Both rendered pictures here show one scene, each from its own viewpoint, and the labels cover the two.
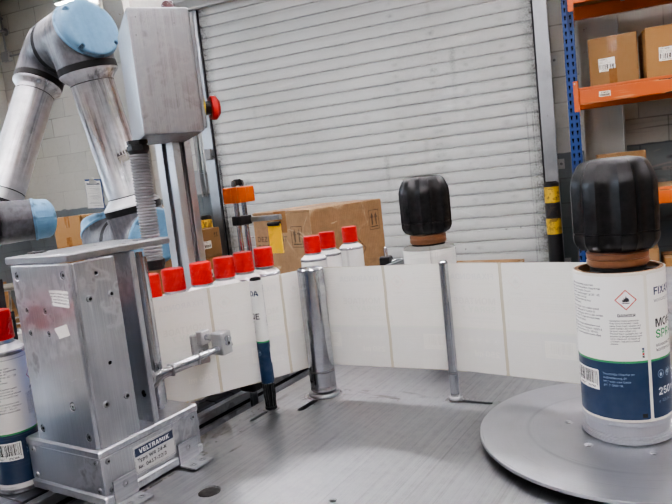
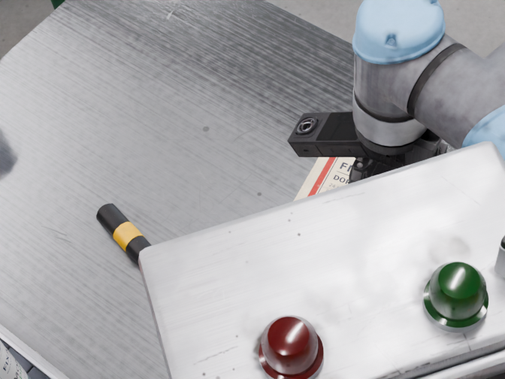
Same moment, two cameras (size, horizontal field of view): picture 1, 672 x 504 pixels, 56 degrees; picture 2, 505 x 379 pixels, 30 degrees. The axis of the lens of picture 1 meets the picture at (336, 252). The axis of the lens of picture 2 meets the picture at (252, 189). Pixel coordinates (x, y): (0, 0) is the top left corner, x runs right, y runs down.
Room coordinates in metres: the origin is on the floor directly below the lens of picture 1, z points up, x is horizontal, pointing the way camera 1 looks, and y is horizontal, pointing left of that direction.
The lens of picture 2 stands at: (1.07, 0.08, 1.83)
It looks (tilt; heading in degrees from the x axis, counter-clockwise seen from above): 57 degrees down; 105
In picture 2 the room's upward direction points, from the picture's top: 11 degrees counter-clockwise
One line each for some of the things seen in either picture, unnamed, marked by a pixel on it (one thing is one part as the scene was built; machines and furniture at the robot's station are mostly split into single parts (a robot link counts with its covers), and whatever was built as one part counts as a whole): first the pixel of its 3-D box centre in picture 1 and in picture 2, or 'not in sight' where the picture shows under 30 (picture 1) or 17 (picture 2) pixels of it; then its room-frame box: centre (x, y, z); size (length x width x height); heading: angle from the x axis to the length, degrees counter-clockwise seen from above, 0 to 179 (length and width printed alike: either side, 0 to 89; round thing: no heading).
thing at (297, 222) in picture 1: (322, 251); not in sight; (1.84, 0.04, 0.99); 0.30 x 0.24 x 0.27; 136
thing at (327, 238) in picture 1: (331, 280); not in sight; (1.28, 0.02, 0.98); 0.05 x 0.05 x 0.20
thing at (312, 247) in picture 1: (317, 286); not in sight; (1.22, 0.04, 0.98); 0.05 x 0.05 x 0.20
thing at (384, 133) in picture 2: not in sight; (393, 103); (1.08, 0.64, 1.10); 0.08 x 0.08 x 0.05
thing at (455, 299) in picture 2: not in sight; (457, 290); (1.10, 0.25, 1.49); 0.03 x 0.03 x 0.02
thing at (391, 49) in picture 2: not in sight; (399, 53); (1.08, 0.63, 1.18); 0.09 x 0.08 x 0.11; 139
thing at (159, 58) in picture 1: (161, 81); (358, 371); (1.06, 0.25, 1.38); 0.17 x 0.10 x 0.19; 22
